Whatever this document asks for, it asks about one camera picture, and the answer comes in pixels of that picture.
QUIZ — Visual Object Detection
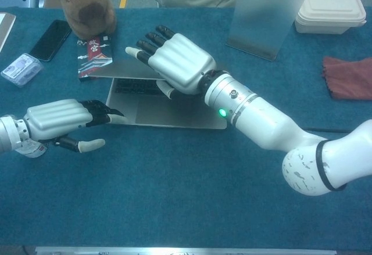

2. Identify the black red palace print box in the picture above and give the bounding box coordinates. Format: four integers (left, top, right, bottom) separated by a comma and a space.
76, 34, 117, 82

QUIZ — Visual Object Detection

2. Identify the brown capybara plush toy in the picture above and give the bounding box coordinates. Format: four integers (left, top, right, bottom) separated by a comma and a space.
52, 0, 117, 39

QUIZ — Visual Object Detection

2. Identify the clear round paper clip jar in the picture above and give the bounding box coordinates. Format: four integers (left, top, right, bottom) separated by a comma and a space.
17, 140, 49, 159

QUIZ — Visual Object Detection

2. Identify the frosted acrylic sign stand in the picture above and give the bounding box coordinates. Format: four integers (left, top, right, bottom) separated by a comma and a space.
226, 0, 314, 62

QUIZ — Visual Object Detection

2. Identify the clear plastic case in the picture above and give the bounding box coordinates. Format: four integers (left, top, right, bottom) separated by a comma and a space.
0, 52, 44, 88

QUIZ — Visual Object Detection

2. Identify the black smartphone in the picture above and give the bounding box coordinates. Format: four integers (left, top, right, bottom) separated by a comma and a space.
28, 19, 72, 62

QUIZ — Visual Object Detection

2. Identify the aluminium rail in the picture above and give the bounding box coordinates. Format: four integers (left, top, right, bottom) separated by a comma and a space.
34, 246, 338, 255

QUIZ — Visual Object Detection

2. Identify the white lidded food container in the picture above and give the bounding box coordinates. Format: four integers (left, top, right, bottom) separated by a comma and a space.
294, 0, 367, 35

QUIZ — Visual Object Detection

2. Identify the silver laptop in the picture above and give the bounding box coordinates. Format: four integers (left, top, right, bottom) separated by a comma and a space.
87, 58, 228, 130

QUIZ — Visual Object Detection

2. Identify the red cloth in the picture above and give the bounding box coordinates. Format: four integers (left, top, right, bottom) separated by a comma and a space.
320, 56, 372, 101

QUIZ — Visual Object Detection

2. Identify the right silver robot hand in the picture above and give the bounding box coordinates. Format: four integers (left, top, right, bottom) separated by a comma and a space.
125, 24, 218, 100

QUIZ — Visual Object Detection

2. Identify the light wooden board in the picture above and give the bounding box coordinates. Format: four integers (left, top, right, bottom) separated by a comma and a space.
0, 12, 17, 54

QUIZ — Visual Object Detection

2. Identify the teal tablecloth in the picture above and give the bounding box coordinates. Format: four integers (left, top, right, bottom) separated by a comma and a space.
0, 6, 372, 249

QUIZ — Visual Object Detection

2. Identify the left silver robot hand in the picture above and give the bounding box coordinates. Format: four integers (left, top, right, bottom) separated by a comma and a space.
22, 99, 129, 153

